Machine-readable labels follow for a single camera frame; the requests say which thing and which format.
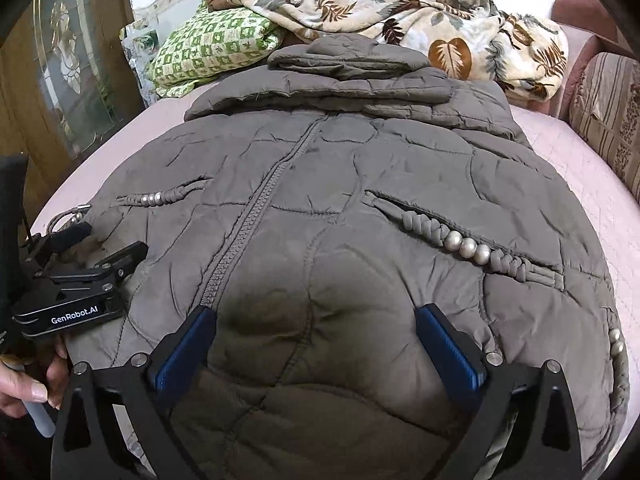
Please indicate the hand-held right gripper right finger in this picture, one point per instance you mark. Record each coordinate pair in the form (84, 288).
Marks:
(450, 350)

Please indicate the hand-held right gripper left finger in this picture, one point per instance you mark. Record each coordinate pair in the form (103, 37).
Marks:
(185, 355)

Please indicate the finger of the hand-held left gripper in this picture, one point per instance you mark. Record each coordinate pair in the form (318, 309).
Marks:
(70, 235)
(110, 260)

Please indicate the grey quilted jacket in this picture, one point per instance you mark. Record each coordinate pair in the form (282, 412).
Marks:
(350, 185)

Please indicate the person's left hand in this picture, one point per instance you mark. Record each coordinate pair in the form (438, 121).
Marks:
(35, 385)

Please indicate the wooden door with patterned glass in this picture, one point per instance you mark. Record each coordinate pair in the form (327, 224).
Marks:
(65, 60)

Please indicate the clear plastic packet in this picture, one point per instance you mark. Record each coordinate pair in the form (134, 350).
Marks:
(142, 60)

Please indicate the green patterned pillow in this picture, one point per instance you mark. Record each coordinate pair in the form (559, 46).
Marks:
(210, 45)

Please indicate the striped floral sofa cushion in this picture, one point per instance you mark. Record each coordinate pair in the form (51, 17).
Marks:
(610, 100)

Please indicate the leaf print blanket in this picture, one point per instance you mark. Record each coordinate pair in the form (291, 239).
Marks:
(400, 15)

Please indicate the reddish sofa armrest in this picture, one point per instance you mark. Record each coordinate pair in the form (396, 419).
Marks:
(580, 15)

